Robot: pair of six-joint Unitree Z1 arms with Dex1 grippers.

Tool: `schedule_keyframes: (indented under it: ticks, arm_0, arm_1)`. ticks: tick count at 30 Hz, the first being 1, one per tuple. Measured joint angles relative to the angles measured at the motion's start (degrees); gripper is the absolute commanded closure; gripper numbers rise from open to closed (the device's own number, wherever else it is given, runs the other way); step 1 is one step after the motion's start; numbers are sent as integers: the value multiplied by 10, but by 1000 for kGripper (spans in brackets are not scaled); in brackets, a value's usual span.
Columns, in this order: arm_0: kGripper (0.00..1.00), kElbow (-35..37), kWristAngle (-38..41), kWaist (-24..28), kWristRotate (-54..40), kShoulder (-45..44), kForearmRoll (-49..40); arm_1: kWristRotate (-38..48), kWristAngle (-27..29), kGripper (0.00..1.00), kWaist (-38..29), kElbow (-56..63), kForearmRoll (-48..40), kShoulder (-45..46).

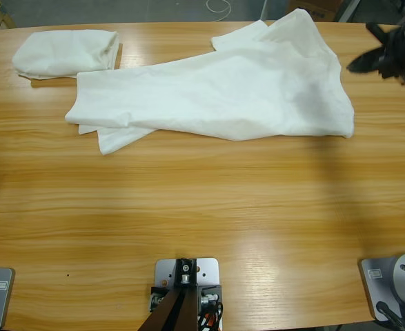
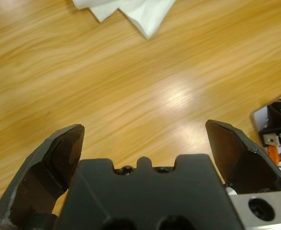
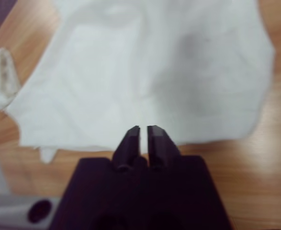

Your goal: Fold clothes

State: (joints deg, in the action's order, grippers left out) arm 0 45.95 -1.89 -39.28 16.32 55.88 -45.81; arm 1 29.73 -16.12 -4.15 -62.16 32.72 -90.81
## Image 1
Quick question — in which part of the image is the orange cable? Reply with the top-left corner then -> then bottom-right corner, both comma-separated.
201,311 -> 224,331

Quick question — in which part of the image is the white t-shirt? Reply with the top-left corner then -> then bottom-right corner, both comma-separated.
65,8 -> 356,156

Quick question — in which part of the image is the black base cable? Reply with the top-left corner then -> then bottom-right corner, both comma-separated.
375,301 -> 405,331

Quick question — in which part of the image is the white camera stand mount block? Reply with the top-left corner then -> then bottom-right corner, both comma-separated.
153,257 -> 223,331

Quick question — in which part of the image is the cardboard box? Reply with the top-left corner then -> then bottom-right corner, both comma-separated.
288,0 -> 343,22

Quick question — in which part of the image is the white cable loop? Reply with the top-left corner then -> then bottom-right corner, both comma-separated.
205,0 -> 233,17

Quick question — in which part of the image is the folded white cloth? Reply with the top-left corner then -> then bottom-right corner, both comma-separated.
11,30 -> 123,80

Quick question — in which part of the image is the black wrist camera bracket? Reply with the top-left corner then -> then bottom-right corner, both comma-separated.
366,22 -> 392,46

